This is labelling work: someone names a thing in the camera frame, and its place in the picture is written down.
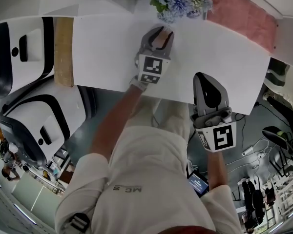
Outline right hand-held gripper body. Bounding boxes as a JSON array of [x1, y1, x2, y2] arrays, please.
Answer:
[[190, 106, 236, 153]]

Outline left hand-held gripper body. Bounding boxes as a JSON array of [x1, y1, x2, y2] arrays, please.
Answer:
[[130, 46, 173, 90]]

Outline person's left forearm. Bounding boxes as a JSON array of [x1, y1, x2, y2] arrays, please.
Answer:
[[89, 84, 145, 164]]

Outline white and black robot base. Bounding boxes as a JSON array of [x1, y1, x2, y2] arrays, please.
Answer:
[[0, 85, 97, 172], [0, 16, 56, 99]]

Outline person's right forearm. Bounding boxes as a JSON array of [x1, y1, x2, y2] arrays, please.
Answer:
[[206, 151, 228, 193]]

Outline white power strip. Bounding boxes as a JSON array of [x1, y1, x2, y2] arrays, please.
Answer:
[[241, 146, 255, 156]]

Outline person's beige trousers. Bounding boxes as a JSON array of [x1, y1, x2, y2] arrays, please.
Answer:
[[126, 97, 190, 143]]

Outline blue artificial flowers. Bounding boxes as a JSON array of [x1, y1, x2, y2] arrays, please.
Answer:
[[144, 0, 213, 24]]

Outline black tablet with screen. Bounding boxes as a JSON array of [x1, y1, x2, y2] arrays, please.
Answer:
[[187, 172, 209, 197]]

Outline person's white shirt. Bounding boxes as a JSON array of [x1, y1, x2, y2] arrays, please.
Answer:
[[55, 125, 242, 234]]

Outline pink fluffy mat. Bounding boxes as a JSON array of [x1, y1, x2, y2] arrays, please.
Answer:
[[206, 0, 278, 53]]

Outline brown cardboard box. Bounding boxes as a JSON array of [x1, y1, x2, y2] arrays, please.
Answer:
[[54, 17, 75, 88]]

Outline black backpack strap buckle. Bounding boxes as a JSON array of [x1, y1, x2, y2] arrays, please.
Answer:
[[68, 213, 91, 234]]

